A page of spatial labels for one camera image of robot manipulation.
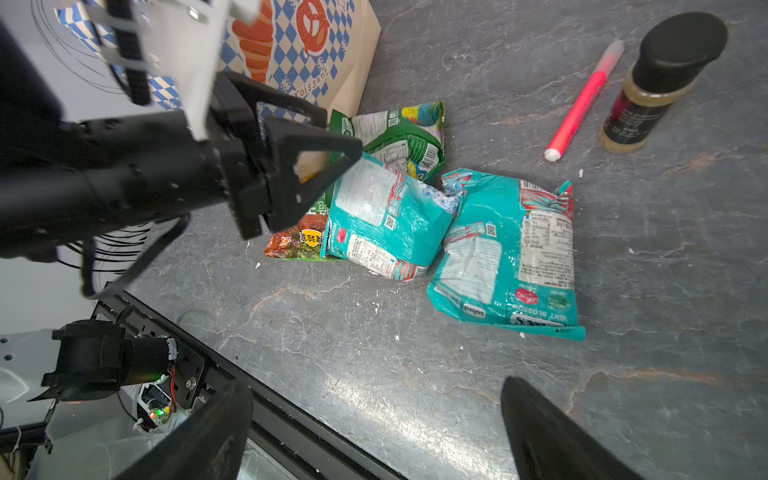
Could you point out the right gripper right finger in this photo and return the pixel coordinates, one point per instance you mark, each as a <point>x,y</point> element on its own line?
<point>547,444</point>

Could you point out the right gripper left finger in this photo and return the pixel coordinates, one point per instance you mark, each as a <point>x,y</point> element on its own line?
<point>209,445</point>

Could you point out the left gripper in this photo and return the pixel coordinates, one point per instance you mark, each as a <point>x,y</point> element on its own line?
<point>156,171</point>

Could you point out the green red snack bag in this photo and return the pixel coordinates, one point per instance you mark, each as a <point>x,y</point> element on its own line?
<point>302,242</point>

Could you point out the green white snack bag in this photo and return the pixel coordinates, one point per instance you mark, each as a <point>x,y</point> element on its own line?
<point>410,139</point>

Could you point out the teal mint snack bag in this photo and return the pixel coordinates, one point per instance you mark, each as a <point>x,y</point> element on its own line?
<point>508,257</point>

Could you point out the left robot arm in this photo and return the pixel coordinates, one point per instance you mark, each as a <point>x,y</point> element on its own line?
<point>42,157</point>

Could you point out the pink marker pen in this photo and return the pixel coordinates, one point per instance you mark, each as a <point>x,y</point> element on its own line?
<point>587,96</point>

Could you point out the small dark spice bottle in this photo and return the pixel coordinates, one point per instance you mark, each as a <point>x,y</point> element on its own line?
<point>672,55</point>

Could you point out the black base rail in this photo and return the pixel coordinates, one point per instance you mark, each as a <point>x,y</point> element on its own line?
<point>301,445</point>

